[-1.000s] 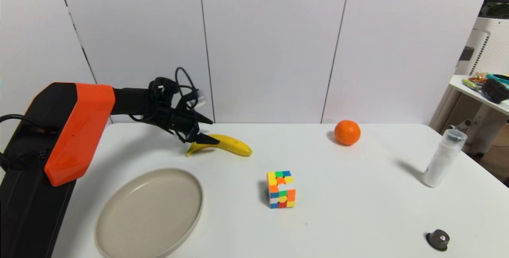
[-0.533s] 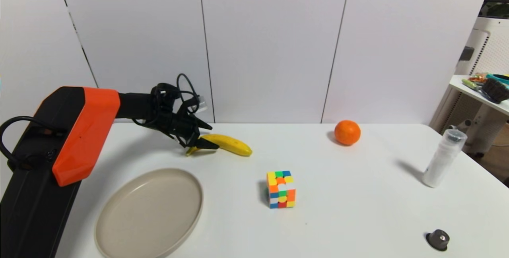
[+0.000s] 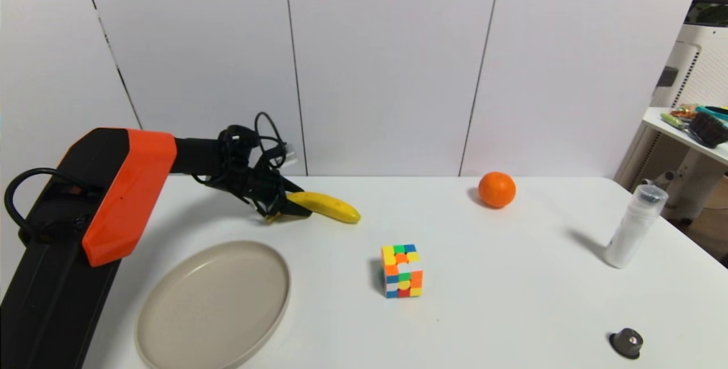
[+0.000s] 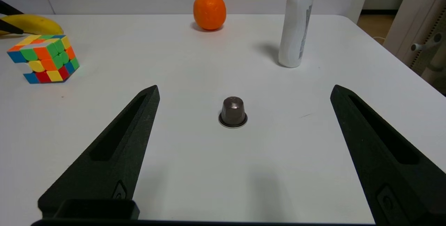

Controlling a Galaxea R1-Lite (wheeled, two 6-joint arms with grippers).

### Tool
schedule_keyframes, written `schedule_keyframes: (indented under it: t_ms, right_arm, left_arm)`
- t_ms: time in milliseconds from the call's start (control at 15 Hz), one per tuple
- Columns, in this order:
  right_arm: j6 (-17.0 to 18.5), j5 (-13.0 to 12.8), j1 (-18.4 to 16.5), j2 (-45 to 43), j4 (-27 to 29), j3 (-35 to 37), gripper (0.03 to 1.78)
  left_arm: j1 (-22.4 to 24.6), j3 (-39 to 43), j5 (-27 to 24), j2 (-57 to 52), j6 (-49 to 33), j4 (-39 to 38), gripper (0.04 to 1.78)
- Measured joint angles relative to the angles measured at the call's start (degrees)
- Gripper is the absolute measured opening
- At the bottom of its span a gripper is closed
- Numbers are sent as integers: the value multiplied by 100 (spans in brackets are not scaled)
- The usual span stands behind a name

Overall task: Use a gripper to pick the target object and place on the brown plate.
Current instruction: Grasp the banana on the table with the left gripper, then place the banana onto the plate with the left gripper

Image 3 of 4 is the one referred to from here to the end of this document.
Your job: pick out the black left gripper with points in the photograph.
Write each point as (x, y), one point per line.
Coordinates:
(277, 202)

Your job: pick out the yellow banana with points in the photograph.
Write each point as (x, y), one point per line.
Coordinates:
(333, 207)

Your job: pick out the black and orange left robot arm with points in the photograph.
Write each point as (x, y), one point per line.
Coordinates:
(125, 187)

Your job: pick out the beige brown round plate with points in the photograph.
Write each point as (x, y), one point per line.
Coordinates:
(211, 306)

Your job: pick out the dark object on appliance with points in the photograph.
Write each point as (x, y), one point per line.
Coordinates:
(709, 14)

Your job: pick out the multicoloured puzzle cube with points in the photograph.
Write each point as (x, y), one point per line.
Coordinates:
(402, 272)

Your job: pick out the orange fruit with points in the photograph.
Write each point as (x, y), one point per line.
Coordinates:
(497, 190)

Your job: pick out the white bottle with clear cap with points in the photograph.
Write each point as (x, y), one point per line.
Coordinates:
(630, 232)

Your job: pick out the small black round knob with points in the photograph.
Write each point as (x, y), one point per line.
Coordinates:
(627, 343)

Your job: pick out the white side table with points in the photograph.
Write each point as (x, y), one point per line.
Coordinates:
(665, 129)

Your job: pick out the orange brown snack packet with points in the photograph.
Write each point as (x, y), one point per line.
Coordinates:
(681, 112)

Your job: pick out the black bristle brush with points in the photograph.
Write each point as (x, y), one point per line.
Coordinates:
(707, 129)

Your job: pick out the white perforated appliance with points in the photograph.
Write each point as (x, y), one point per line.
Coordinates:
(702, 67)

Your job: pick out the teal plastic item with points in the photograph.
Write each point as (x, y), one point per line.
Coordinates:
(714, 111)

